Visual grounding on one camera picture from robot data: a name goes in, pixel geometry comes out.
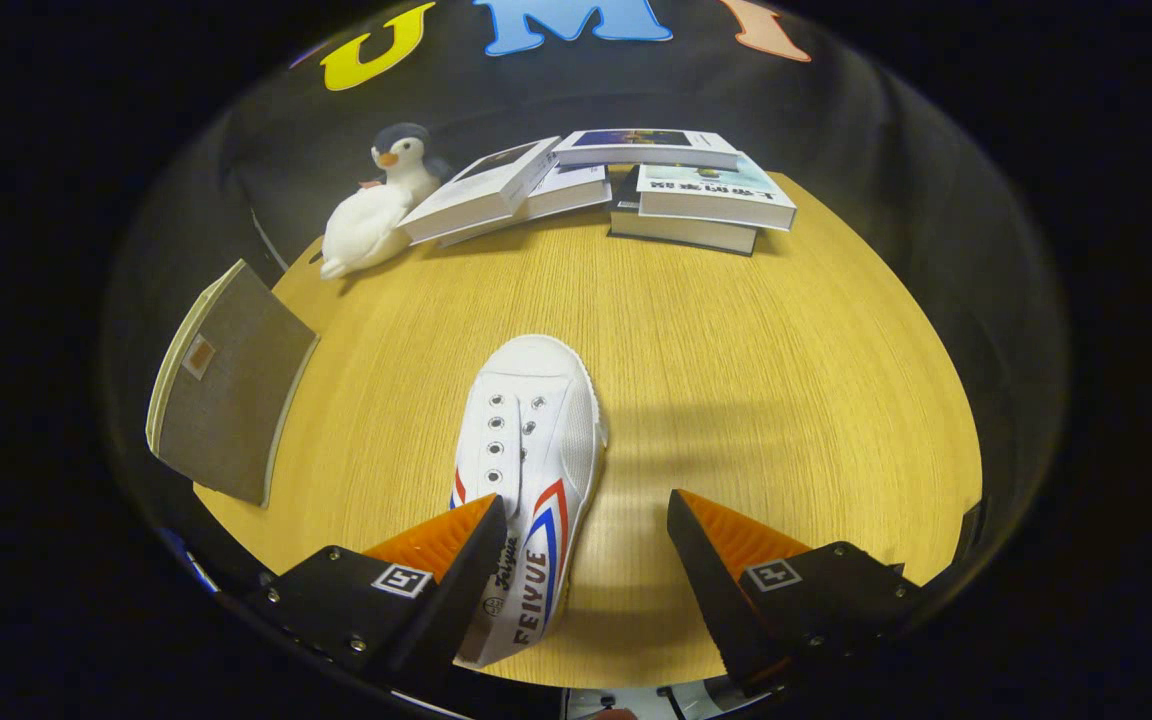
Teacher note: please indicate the book with blue picture cover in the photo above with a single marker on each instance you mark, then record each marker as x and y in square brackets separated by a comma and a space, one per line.
[646, 148]

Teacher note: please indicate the plain white book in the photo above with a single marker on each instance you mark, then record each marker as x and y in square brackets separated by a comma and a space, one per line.
[571, 190]

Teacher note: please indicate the grey fabric storage box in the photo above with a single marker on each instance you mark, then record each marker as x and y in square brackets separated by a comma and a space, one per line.
[231, 400]

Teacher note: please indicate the white book with portrait cover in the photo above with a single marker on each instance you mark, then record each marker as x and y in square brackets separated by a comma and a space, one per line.
[481, 195]

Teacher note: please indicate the book with teal cover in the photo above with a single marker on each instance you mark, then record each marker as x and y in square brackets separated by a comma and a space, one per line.
[716, 195]

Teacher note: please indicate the penguin plush toy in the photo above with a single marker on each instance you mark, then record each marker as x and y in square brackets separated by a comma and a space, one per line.
[401, 160]

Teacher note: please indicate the black backdrop cloth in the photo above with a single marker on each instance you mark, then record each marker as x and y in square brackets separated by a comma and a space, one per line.
[886, 150]

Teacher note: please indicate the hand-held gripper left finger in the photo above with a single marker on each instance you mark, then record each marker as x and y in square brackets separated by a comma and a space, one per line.
[456, 590]

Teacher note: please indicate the dark grey book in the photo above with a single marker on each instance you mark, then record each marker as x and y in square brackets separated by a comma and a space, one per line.
[681, 232]

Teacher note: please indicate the white canvas shoe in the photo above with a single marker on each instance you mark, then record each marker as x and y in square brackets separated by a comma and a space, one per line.
[536, 420]

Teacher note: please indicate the white plush toy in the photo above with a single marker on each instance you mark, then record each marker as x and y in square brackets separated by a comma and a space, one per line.
[366, 230]

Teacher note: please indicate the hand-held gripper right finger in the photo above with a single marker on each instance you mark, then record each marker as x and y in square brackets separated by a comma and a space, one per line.
[721, 590]

